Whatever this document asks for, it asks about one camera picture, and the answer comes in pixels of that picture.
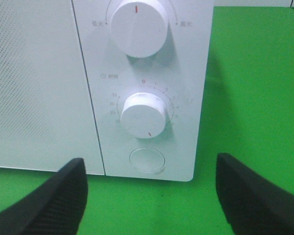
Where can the white microwave door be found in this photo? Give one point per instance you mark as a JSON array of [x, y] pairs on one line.
[[46, 116]]

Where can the white microwave knob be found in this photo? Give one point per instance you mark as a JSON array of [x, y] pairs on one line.
[[144, 115], [139, 27]]

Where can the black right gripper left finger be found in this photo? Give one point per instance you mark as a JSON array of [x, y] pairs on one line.
[[54, 208]]

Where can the round white door button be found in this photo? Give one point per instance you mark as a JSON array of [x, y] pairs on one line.
[[147, 160]]

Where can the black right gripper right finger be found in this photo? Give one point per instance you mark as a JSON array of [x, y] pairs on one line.
[[251, 204]]

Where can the white microwave oven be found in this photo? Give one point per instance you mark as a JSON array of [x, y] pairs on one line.
[[176, 74]]

